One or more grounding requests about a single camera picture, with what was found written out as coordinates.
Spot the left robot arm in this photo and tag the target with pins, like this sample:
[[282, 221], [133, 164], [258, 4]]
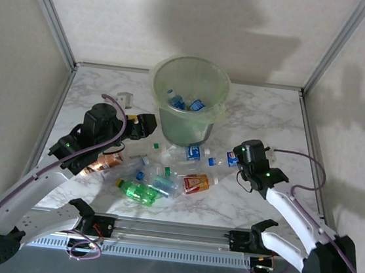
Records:
[[31, 188]]

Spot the short aluminium table rail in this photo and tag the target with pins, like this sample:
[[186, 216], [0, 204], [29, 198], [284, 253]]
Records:
[[127, 69]]

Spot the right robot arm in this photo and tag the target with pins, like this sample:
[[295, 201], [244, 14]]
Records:
[[289, 208]]

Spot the aluminium side rail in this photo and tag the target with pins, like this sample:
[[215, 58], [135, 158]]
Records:
[[59, 102], [314, 141]]

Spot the copper coloured bottle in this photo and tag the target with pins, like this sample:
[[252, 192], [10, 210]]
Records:
[[110, 163]]

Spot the blue label bottle white cap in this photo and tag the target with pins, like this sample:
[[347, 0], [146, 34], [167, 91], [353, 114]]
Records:
[[177, 102]]

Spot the green mesh waste bin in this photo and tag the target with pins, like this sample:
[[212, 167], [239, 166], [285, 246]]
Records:
[[183, 130]]

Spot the green Sprite bottle yellow cap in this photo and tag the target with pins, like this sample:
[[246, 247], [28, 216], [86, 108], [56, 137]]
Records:
[[136, 192]]

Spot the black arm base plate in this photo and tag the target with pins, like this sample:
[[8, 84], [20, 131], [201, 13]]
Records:
[[106, 225], [238, 240]]

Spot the aluminium frame post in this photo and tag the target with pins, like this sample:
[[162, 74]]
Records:
[[51, 13], [338, 45]]

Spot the Pepsi label clear bottle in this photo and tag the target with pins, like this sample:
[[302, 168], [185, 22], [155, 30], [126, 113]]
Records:
[[231, 158]]

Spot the wide aluminium mounting rail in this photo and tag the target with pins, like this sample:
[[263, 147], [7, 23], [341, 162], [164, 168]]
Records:
[[171, 232]]

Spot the large clear crumpled bottle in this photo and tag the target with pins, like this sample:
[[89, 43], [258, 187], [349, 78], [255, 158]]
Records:
[[126, 169]]

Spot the clear bottle green cap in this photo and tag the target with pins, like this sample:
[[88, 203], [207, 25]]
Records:
[[167, 171]]

